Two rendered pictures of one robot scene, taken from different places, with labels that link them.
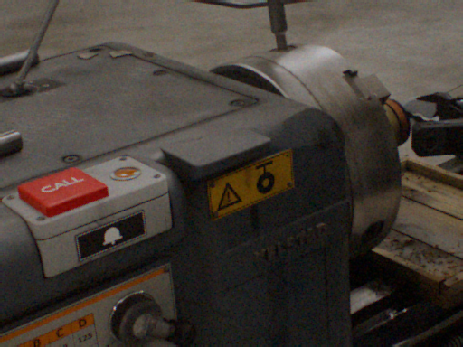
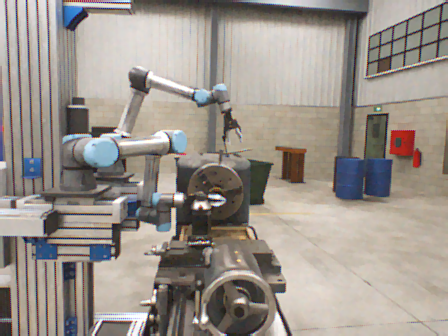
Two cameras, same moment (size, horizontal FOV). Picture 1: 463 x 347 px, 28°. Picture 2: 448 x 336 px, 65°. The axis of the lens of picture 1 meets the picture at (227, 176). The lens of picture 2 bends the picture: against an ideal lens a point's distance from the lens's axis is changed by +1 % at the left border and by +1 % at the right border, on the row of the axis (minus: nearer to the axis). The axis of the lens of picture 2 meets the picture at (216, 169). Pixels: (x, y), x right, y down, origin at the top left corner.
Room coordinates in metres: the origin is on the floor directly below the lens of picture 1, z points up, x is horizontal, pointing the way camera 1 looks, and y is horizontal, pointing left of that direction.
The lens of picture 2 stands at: (2.25, -1.75, 1.42)
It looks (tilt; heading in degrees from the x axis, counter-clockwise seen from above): 6 degrees down; 122
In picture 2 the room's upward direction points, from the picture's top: 1 degrees clockwise
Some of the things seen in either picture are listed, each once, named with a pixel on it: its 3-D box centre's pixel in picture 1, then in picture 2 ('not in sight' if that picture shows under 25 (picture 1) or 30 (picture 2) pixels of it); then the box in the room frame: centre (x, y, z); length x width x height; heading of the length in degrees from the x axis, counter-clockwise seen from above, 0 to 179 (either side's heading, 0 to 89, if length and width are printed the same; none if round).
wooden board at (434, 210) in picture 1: (424, 221); (216, 238); (1.34, -0.31, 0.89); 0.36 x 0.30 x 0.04; 35
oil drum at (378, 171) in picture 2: not in sight; (377, 176); (1.08, 7.34, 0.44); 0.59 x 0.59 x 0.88
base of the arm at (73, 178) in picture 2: not in sight; (78, 176); (0.95, -0.82, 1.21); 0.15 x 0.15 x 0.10
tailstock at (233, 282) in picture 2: not in sight; (232, 309); (1.88, -1.08, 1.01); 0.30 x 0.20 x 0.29; 125
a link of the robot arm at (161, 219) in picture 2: not in sight; (161, 219); (1.11, -0.46, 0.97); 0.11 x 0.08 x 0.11; 174
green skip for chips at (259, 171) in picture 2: not in sight; (236, 181); (-1.19, 4.44, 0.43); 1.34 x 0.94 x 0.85; 144
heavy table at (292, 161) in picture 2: not in sight; (289, 163); (-1.62, 8.54, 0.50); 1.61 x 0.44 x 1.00; 132
